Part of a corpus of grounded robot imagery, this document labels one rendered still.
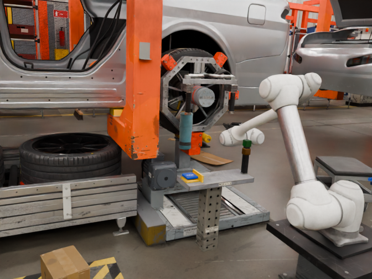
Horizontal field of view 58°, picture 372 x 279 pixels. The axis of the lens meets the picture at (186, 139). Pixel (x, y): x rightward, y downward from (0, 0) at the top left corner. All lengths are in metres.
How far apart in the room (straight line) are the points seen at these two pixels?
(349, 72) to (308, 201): 3.05
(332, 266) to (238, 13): 1.93
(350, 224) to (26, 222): 1.67
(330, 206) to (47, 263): 1.29
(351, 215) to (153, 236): 1.10
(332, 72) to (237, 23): 2.08
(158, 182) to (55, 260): 0.84
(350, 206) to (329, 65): 3.11
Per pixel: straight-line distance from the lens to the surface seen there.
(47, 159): 2.14
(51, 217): 2.10
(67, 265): 1.70
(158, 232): 2.11
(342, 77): 4.51
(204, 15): 2.63
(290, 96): 1.69
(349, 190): 1.71
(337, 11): 5.96
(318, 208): 1.58
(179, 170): 2.67
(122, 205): 2.15
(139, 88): 1.89
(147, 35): 1.90
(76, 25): 4.59
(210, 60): 2.47
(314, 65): 4.79
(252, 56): 2.86
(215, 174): 2.01
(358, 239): 1.83
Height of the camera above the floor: 1.13
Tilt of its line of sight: 14 degrees down
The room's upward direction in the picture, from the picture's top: 3 degrees clockwise
